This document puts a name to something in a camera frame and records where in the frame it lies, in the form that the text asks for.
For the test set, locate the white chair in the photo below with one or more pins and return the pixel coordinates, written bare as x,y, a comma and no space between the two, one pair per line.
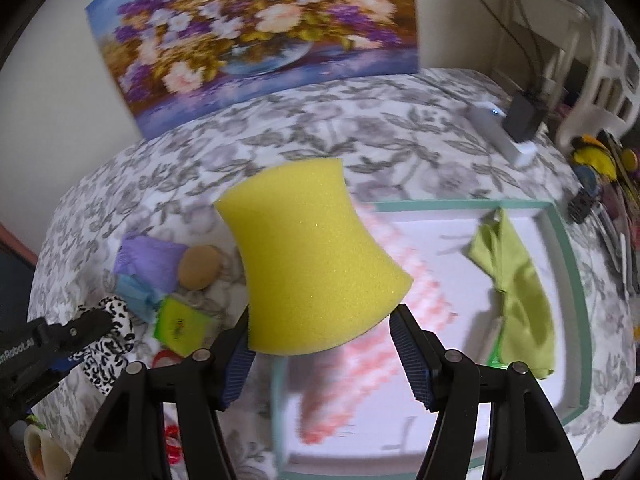
615,105

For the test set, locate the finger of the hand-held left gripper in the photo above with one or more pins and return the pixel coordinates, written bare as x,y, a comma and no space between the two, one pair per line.
80,330
67,362

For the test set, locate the black charger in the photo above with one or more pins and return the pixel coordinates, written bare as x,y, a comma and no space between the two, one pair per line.
522,115

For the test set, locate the pile of assorted small items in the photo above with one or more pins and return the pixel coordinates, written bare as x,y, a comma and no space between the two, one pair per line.
597,155

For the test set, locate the green packet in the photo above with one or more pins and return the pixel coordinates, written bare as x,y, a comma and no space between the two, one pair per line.
180,325

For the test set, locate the white tray with teal rim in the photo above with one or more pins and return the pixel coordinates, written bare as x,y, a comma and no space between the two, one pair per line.
445,260

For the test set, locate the light blue packet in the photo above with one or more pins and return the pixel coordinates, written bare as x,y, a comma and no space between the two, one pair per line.
137,295

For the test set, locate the dark blue cabinet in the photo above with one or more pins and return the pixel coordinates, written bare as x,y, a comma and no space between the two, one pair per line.
12,285

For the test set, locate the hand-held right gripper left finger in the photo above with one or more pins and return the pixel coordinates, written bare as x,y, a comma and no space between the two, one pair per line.
237,365

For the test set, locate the pink fluffy cloth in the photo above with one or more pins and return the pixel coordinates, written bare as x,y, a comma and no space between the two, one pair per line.
360,375

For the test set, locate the floral painting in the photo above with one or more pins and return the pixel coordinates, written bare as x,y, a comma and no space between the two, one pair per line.
250,35

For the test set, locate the purple packet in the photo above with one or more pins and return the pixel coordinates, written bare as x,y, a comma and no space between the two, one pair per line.
150,260

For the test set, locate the red pink yarn ornament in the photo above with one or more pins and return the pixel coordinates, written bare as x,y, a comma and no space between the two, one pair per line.
167,358

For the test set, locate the brown board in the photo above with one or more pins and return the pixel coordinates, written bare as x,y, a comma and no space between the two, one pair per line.
17,240

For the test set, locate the green cloth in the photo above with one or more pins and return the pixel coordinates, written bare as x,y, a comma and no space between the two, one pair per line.
525,310

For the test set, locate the white power strip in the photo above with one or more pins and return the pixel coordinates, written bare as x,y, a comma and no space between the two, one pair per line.
492,125

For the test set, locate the yellow sponge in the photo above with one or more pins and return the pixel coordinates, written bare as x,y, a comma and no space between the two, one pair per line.
310,250

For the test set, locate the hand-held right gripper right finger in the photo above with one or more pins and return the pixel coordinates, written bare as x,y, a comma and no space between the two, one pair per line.
410,355

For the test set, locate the grey floral blanket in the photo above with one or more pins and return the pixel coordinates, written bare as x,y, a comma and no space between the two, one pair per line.
350,125

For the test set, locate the leopard print scrunchie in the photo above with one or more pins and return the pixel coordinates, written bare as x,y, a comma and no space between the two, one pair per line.
115,360

